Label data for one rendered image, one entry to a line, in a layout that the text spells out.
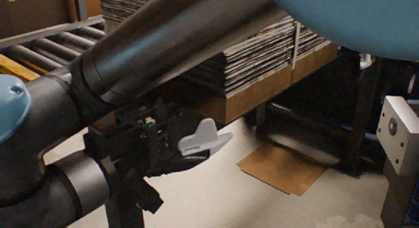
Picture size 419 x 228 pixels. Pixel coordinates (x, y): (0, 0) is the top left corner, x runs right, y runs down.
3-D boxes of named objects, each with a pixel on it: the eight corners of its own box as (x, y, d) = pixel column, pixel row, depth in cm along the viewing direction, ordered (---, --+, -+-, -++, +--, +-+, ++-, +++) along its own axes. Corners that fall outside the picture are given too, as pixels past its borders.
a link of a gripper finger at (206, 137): (242, 116, 55) (179, 129, 52) (240, 151, 58) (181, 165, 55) (232, 106, 57) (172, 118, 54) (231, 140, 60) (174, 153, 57)
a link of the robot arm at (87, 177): (87, 230, 45) (51, 199, 50) (118, 210, 48) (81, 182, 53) (75, 180, 42) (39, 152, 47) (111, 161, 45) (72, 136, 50)
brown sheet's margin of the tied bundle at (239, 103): (224, 125, 58) (225, 99, 56) (109, 74, 75) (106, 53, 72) (282, 90, 69) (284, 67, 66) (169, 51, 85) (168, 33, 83)
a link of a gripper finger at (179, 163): (213, 155, 54) (152, 169, 51) (213, 164, 55) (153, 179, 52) (201, 137, 58) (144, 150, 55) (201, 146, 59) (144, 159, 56)
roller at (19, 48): (126, 134, 67) (123, 109, 64) (6, 66, 94) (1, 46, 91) (148, 123, 70) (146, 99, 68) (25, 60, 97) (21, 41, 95)
